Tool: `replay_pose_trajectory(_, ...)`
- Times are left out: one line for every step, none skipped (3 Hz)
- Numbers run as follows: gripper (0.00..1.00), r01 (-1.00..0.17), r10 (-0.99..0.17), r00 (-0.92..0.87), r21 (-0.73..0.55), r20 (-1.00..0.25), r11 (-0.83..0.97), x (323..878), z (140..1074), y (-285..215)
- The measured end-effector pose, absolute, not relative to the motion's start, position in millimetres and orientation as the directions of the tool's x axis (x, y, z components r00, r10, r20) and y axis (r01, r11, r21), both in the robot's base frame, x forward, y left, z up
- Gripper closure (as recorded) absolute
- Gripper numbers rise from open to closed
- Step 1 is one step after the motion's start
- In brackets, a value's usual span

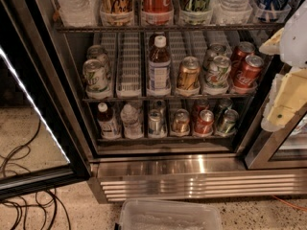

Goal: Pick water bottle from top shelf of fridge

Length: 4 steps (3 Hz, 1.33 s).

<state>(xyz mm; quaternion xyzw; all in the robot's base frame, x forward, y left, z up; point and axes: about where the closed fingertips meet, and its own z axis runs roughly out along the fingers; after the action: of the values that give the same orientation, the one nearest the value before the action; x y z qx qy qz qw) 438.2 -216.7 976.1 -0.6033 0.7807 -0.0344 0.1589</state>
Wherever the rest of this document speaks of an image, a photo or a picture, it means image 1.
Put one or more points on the brown tea bottle bottom shelf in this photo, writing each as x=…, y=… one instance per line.
x=108, y=123

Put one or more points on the rear green can bottom shelf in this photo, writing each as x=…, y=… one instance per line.
x=221, y=106

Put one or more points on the open glass fridge door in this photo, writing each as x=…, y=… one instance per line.
x=16, y=61

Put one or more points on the gold can bottom shelf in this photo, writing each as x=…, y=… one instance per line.
x=181, y=121

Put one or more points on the empty white shelf tray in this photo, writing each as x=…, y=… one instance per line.
x=128, y=79

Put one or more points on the stainless steel fridge body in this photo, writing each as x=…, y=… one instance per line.
x=170, y=167

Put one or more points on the small water bottle bottom shelf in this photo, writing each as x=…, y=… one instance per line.
x=131, y=121

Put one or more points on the front red cola can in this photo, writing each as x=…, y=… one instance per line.
x=249, y=71

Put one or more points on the closed right fridge door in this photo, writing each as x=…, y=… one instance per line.
x=275, y=150

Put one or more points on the rear red can bottom shelf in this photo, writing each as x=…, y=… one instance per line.
x=198, y=106

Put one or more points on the brown tea bottle shelf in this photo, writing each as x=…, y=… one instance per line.
x=159, y=64
x=108, y=123

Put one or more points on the silver can shelf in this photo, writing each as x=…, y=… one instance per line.
x=155, y=124
x=160, y=105

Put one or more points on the white green can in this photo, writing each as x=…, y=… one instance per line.
x=218, y=71
x=215, y=49

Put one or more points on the rear green 7up can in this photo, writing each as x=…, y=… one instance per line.
x=100, y=53

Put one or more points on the clear plastic bin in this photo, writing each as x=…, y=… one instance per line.
x=149, y=214

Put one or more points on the top left water bottle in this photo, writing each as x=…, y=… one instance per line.
x=79, y=13

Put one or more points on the rear silver can bottom shelf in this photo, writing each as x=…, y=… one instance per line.
x=160, y=105

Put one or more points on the front green 7up can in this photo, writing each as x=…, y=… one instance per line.
x=95, y=76

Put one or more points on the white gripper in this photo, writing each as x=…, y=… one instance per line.
x=295, y=43

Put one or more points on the front white green can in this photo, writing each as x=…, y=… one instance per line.
x=218, y=71

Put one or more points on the green 7up can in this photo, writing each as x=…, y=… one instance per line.
x=100, y=53
x=95, y=76

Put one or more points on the rear red cola can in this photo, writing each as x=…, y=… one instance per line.
x=242, y=50

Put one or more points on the brown tea bottle middle shelf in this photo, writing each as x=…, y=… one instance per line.
x=159, y=64

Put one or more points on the rear white green can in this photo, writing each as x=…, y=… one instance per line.
x=215, y=49

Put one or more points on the gold can middle shelf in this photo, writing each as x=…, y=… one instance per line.
x=188, y=74

